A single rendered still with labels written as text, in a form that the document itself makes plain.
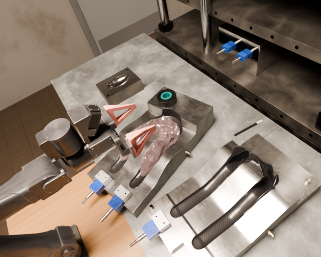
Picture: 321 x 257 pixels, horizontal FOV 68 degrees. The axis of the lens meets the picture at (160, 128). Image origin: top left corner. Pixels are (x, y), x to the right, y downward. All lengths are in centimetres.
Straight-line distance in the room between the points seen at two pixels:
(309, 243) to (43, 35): 283
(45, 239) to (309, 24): 120
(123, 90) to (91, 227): 65
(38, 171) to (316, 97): 110
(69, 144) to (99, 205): 50
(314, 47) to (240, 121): 37
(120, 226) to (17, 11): 242
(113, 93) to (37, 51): 192
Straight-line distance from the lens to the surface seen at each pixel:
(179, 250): 78
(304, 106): 120
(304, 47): 108
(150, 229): 76
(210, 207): 78
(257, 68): 127
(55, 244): 78
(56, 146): 51
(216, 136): 102
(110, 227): 92
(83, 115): 49
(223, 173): 80
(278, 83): 128
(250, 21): 121
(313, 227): 90
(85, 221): 97
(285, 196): 77
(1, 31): 295
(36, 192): 57
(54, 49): 308
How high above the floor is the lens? 162
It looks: 49 degrees down
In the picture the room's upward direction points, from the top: 17 degrees counter-clockwise
